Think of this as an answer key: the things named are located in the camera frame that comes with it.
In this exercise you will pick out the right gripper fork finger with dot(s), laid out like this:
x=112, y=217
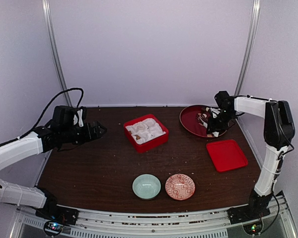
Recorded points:
x=207, y=113
x=202, y=121

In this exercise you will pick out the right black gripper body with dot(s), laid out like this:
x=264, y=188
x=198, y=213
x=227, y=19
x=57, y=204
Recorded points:
x=221, y=123

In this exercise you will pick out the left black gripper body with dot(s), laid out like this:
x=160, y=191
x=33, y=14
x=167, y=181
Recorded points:
x=69, y=136

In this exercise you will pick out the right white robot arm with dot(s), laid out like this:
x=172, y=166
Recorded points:
x=279, y=130

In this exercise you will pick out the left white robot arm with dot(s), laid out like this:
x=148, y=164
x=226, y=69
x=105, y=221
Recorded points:
x=33, y=143

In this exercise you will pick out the red square chocolate box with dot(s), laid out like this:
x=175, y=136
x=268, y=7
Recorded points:
x=151, y=144

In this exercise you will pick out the dark red round tray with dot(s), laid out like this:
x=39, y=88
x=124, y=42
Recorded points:
x=188, y=120

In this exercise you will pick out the red square box lid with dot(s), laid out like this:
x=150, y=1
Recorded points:
x=226, y=155

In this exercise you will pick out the red patterned ceramic bowl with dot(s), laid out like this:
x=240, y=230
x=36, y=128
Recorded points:
x=180, y=187

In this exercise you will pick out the pale green ceramic bowl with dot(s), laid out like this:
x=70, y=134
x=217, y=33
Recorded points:
x=146, y=186

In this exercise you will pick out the right aluminium frame post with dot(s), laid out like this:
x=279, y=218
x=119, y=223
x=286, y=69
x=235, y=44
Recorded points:
x=253, y=26

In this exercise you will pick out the aluminium frame post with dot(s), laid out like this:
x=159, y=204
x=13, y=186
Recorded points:
x=55, y=55
x=253, y=26

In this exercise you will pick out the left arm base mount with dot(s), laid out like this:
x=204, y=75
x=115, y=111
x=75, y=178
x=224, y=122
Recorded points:
x=57, y=218

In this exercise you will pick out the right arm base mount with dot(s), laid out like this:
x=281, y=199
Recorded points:
x=248, y=218

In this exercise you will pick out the aluminium front rail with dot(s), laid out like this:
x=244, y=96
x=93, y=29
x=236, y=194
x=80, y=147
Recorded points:
x=216, y=223

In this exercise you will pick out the left aluminium frame post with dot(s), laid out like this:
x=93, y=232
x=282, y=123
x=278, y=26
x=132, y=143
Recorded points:
x=55, y=55

